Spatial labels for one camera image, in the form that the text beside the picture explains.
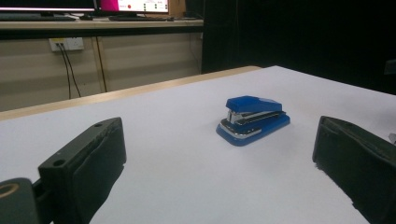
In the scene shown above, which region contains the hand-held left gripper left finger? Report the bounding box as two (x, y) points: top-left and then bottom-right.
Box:
(37, 117), (128, 224)

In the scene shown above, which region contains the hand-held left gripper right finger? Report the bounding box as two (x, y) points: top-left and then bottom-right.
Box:
(312, 115), (396, 224)

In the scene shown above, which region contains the blue stapler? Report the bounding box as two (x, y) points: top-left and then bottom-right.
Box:
(215, 95), (291, 147)

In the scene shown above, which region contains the white table cover sheet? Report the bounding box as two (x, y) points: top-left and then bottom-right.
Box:
(0, 65), (396, 224)

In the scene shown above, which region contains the long beige desk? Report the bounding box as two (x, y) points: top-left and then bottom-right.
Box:
(0, 18), (205, 112)

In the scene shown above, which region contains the black curtain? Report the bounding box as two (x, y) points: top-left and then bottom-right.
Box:
(201, 0), (396, 96)

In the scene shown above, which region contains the black keyboard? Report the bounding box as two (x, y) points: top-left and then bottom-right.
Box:
(107, 15), (175, 22)

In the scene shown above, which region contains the computer monitor with pink screen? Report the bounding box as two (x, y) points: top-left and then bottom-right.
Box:
(98, 0), (171, 15)

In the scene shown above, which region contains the dark computer monitor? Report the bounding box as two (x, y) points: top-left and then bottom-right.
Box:
(0, 0), (96, 14)

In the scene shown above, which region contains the black power cable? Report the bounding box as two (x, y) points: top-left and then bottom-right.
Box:
(56, 43), (73, 100)
(60, 43), (82, 98)

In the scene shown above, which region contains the white wall socket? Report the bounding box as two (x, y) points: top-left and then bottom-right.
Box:
(48, 36), (85, 52)

